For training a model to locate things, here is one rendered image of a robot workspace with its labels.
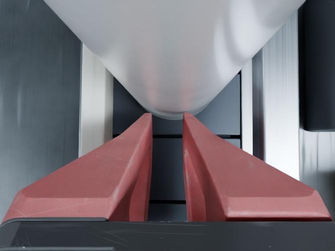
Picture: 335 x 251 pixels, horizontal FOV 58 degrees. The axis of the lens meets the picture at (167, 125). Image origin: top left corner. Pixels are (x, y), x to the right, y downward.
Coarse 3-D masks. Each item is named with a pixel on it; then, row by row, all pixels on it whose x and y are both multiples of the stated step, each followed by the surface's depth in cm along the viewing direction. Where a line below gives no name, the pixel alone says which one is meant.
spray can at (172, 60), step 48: (48, 0) 4; (96, 0) 3; (144, 0) 3; (192, 0) 3; (240, 0) 3; (288, 0) 3; (96, 48) 5; (144, 48) 4; (192, 48) 4; (240, 48) 5; (144, 96) 9; (192, 96) 8
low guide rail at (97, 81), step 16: (96, 64) 15; (96, 80) 15; (112, 80) 16; (96, 96) 14; (112, 96) 16; (96, 112) 14; (112, 112) 16; (96, 128) 14; (112, 128) 16; (80, 144) 14; (96, 144) 14
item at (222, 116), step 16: (128, 96) 18; (224, 96) 18; (128, 112) 18; (144, 112) 18; (208, 112) 18; (224, 112) 18; (160, 128) 18; (176, 128) 18; (208, 128) 18; (224, 128) 18; (160, 144) 18; (176, 144) 18; (160, 160) 18; (176, 160) 18; (160, 176) 18; (176, 176) 18; (160, 192) 18; (176, 192) 18; (160, 208) 18; (176, 208) 18
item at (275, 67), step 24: (288, 24) 10; (264, 48) 10; (288, 48) 10; (264, 72) 10; (288, 72) 10; (264, 96) 10; (288, 96) 10; (264, 120) 10; (288, 120) 10; (264, 144) 10; (288, 144) 10; (288, 168) 10
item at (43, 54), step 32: (0, 0) 24; (32, 0) 24; (0, 32) 24; (32, 32) 23; (64, 32) 23; (0, 64) 23; (32, 64) 23; (64, 64) 23; (0, 96) 23; (32, 96) 23; (64, 96) 23; (0, 128) 23; (32, 128) 23; (64, 128) 23; (0, 160) 23; (32, 160) 23; (64, 160) 23; (320, 160) 22; (0, 192) 23; (320, 192) 22
